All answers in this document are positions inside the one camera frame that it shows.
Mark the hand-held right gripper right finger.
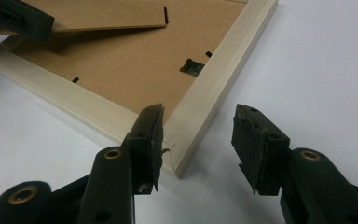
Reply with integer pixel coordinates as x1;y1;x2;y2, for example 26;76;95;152
230;104;292;197

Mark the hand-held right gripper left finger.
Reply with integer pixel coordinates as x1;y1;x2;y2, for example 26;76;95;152
120;103;166;196

